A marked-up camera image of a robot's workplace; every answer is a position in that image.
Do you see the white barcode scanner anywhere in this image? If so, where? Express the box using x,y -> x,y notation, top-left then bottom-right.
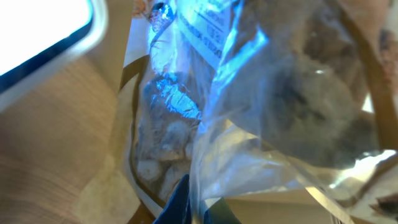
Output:
1,0 -> 108,110

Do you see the beige brown cookie bag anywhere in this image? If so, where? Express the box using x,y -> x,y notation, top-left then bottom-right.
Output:
71,0 -> 398,224

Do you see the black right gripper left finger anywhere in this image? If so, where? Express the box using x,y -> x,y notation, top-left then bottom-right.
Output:
153,174 -> 192,224

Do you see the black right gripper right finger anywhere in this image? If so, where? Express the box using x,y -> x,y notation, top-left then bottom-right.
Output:
205,198 -> 241,224

